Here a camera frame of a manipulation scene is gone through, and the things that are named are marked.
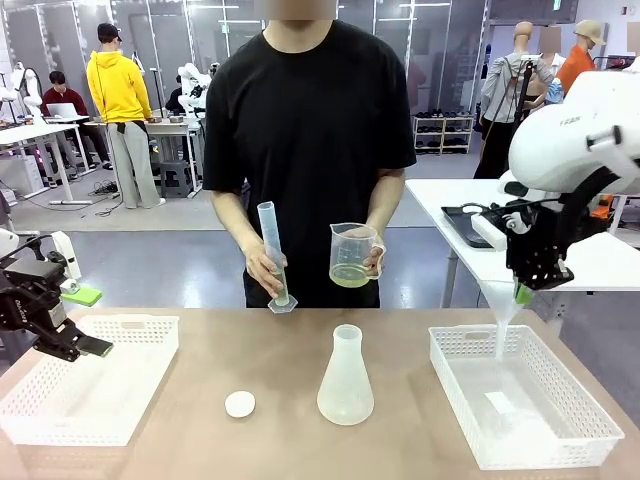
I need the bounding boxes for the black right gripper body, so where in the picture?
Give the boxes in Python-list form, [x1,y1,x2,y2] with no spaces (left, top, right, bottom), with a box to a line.
[504,205,570,282]

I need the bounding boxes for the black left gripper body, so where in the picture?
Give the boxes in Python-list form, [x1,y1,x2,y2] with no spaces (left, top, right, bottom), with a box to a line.
[0,258,70,347]

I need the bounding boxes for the translucent white plastic funnel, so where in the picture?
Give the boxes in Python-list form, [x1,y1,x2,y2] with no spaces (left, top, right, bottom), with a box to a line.
[474,278,532,362]

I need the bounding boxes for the white round flask cap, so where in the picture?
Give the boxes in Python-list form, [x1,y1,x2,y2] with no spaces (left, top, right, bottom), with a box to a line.
[224,390,257,419]

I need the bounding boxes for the clear plastic measuring beaker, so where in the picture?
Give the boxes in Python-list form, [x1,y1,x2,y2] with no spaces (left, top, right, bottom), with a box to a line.
[328,222,386,290]

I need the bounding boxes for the clear plastic graduated cylinder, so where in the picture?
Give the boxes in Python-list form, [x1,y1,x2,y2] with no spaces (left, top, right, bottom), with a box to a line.
[256,200,300,315]

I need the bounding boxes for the translucent plastic conical flask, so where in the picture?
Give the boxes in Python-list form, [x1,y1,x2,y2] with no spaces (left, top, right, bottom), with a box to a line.
[316,323,376,427]

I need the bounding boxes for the person's right forearm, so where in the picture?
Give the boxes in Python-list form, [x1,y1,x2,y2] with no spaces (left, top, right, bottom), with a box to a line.
[209,190,264,254]

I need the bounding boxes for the person's left forearm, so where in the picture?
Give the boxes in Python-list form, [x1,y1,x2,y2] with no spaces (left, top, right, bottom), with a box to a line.
[366,169,407,241]

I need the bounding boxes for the person's left hand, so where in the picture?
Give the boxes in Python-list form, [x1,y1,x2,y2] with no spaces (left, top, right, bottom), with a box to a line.
[362,230,390,279]

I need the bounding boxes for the person's right hand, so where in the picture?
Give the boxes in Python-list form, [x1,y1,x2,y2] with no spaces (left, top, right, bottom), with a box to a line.
[243,238,290,300]

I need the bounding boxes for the white foam block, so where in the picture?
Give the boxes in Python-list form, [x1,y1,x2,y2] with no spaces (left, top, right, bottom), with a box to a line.
[468,212,511,251]

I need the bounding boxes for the white perforated plastic basket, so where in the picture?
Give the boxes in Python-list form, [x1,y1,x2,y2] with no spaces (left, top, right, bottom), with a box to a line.
[0,313,181,447]
[428,323,626,472]

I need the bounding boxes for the white side table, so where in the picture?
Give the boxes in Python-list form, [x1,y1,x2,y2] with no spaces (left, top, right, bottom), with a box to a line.
[403,177,640,309]

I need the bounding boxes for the black tray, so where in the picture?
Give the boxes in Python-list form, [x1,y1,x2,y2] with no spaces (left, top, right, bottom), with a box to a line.
[439,203,507,251]

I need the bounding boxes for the white shoe rack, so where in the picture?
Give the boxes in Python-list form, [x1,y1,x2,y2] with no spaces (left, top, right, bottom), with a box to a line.
[411,113,476,156]

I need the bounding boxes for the grey step stool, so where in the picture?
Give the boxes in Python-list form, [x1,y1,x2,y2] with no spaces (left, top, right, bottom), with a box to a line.
[158,159,195,199]

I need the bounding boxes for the black tripod stand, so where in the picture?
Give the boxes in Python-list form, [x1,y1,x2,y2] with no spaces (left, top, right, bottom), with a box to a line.
[508,53,535,127]

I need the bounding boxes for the mannequin in grey shirt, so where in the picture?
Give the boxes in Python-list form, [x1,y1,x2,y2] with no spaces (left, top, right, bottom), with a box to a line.
[473,21,552,181]

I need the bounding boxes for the white office desk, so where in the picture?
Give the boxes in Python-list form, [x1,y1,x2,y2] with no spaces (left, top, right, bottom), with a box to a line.
[0,121,95,207]

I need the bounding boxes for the person in white shirt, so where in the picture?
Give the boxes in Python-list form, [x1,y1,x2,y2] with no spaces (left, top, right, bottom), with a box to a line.
[537,24,568,107]

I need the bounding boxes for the silver laptop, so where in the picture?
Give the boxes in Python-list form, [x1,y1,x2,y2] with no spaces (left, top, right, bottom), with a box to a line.
[44,102,91,122]

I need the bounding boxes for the mannequin in orange shirt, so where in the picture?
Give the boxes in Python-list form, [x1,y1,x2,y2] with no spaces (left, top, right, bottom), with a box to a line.
[554,19,609,97]

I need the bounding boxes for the seated man in maroon top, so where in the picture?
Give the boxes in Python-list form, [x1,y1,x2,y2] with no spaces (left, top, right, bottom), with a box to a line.
[40,69,114,172]

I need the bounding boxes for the man in yellow hoodie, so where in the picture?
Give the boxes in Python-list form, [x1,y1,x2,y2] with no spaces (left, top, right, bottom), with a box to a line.
[86,22,167,211]

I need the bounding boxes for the person in black t-shirt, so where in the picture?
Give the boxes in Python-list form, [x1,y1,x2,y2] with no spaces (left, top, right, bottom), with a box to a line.
[202,0,419,310]

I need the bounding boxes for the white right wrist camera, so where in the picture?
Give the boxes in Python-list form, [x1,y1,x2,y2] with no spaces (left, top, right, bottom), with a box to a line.
[499,209,534,237]

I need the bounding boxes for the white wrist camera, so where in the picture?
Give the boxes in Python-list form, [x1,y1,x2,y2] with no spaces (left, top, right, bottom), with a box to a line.
[499,209,534,237]
[48,230,83,296]

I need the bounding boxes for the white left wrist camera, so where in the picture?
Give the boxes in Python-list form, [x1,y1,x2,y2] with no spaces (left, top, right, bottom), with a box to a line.
[48,230,83,296]

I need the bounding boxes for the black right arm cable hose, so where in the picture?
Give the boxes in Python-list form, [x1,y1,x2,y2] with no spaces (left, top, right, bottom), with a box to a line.
[558,166,622,262]

